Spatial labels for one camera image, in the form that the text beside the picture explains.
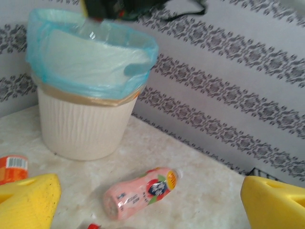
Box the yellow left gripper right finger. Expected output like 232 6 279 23
240 176 305 229

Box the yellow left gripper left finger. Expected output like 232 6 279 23
0 173 62 229

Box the pink yogurt drink bottle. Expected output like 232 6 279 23
102 167 183 219

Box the white trash bin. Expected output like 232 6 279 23
25 8 159 98

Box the white ribbed bin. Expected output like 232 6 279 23
35 83 145 161

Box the orange label bottle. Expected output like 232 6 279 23
0 155 29 186

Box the tan tape band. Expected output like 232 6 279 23
35 80 145 109

